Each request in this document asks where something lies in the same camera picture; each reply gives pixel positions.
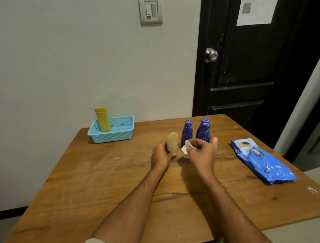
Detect person's right hand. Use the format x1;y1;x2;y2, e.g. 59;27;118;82
186;138;217;176

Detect person's left hand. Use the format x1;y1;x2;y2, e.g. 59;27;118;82
151;142;177;172

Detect pale yellow rounded bottle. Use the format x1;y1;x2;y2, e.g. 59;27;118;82
167;132;179;154

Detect white wipe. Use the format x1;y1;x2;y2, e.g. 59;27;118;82
181;140;200;155

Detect small blue patterned bottle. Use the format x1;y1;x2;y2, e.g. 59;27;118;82
181;120;194;149

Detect blue plastic basket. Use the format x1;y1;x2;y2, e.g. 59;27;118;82
87;116;135;144

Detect blue wet wipes pack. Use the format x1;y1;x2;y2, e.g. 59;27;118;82
231;138;297;185

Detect yellow capped bottle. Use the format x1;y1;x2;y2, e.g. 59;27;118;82
94;107;112;133

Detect person's right forearm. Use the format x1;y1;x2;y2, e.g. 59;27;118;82
200;170;272;243

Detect person's left forearm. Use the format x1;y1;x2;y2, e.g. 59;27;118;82
85;165;170;243

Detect wooden table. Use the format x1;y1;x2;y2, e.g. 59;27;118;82
5;114;320;243

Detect black open door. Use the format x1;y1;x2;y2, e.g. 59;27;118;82
284;96;320;164

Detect silver door knob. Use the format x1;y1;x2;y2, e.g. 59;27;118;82
205;48;218;63

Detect black panel door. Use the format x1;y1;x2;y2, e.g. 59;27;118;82
192;0;320;150

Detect white paper sheet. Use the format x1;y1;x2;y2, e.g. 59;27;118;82
236;0;278;26

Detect black baseboard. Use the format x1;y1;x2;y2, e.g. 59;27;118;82
0;206;28;220

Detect grey wall light switch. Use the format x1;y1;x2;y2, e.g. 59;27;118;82
139;0;163;25

